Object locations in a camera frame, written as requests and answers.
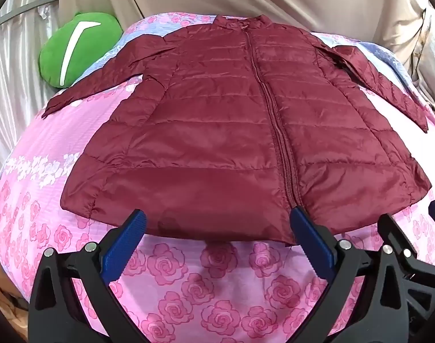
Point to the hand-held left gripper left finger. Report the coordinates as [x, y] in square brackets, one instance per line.
[126, 243]

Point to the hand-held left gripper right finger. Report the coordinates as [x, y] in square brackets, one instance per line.
[310, 243]

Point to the maroon quilted puffer jacket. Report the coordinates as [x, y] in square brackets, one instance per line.
[221, 132]

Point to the pink floral bed sheet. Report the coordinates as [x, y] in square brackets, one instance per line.
[203, 293]

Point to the pale flowered curtain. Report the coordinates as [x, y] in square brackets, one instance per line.
[433, 60]

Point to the green pillow with white mark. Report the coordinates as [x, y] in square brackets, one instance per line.
[95, 53]

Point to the silver satin curtain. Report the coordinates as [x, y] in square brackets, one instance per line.
[13, 78]

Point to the grey metal rod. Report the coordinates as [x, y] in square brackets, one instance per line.
[24, 10]

